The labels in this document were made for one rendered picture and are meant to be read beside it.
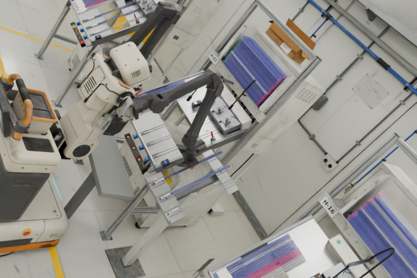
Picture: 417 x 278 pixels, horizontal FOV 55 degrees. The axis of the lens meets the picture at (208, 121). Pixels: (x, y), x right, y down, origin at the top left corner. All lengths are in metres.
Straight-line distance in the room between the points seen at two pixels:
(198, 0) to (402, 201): 2.45
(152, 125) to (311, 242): 1.34
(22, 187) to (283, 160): 2.86
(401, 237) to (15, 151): 1.95
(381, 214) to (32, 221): 1.93
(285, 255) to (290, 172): 1.98
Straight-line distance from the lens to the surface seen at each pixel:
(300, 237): 2.53
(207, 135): 2.87
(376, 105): 4.07
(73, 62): 4.53
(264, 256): 2.44
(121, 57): 2.19
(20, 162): 2.09
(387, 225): 2.38
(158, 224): 2.79
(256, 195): 4.55
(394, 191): 2.56
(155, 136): 2.89
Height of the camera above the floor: 2.14
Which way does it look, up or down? 22 degrees down
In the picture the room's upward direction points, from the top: 41 degrees clockwise
